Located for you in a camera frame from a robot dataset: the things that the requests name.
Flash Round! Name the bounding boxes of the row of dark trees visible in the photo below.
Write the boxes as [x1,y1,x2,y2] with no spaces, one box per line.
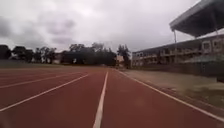
[0,42,132,67]

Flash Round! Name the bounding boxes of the red running track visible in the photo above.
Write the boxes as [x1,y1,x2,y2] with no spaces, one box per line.
[0,66,224,128]

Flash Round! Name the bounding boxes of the long grey building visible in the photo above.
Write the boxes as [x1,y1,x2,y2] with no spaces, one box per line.
[131,33,224,69]

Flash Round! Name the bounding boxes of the grey concrete strip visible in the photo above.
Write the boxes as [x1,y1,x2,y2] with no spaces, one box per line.
[117,68,224,111]

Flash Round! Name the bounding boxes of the grandstand roof with posts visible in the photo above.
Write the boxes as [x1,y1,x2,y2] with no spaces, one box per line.
[168,0,224,64]

